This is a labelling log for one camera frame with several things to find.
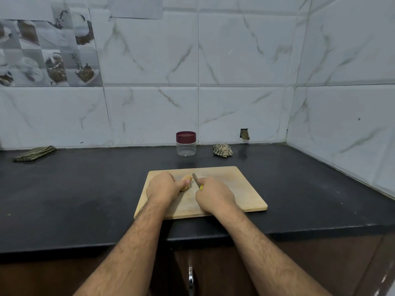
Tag brown wooden cabinet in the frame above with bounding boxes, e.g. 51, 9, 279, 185
0, 230, 395, 296

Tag wooden cutting board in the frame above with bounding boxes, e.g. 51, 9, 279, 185
134, 166, 269, 220

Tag person's left forearm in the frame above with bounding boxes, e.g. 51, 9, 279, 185
73, 200, 169, 296

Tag black countertop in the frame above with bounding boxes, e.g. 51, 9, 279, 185
0, 142, 395, 254

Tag crumpled patterned cloth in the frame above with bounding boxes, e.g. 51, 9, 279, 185
212, 143, 234, 159

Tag metal cabinet handle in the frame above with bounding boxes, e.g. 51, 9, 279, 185
188, 266, 196, 296

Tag person's right forearm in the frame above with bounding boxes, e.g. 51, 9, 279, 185
214, 205, 334, 296

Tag person's right hand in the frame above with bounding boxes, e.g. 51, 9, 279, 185
194, 176, 238, 217

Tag folded green cloth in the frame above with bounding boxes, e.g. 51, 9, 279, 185
14, 145, 58, 163

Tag decorative picture tiles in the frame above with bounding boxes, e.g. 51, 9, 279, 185
0, 4, 105, 88

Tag person's left hand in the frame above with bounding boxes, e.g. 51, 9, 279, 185
145, 172, 186, 208

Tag clear jar maroon lid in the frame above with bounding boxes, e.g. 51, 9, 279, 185
176, 131, 198, 158

